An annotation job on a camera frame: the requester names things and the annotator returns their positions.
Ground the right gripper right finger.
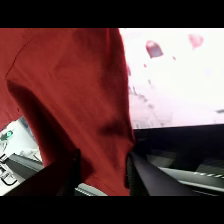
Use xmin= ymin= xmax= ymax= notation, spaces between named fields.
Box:
xmin=125 ymin=151 xmax=198 ymax=197

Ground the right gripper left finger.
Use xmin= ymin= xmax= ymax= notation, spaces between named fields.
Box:
xmin=4 ymin=149 xmax=82 ymax=197

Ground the red garment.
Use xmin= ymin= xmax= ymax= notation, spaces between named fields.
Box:
xmin=0 ymin=28 xmax=136 ymax=197

